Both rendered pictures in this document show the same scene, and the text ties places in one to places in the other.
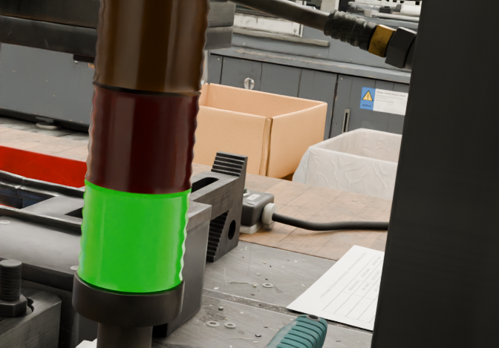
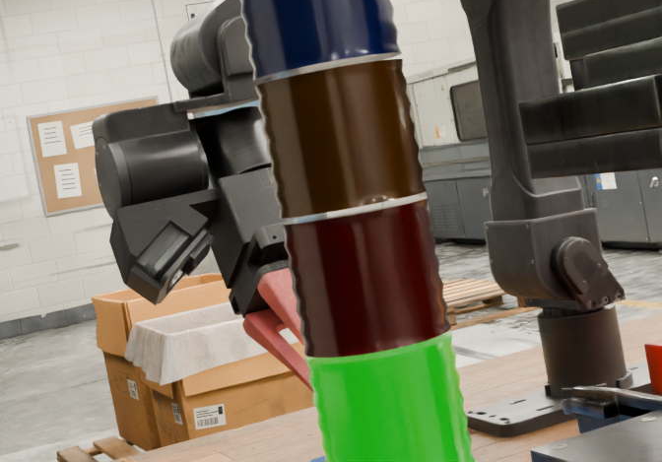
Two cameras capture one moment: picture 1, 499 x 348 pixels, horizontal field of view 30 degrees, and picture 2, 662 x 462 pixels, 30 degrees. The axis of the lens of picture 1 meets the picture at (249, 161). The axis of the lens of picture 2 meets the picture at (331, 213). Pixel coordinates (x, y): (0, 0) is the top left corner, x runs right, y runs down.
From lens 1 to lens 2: 23 cm
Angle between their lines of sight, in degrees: 50
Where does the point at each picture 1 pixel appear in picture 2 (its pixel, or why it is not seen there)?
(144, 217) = (344, 389)
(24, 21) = (570, 142)
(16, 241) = (635, 444)
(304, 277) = not seen: outside the picture
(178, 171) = (378, 320)
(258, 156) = not seen: outside the picture
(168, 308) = not seen: outside the picture
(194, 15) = (339, 99)
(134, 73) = (286, 196)
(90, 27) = (631, 130)
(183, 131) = (369, 262)
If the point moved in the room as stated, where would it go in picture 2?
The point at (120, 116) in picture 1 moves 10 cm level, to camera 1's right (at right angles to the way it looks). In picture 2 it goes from (293, 256) to (627, 228)
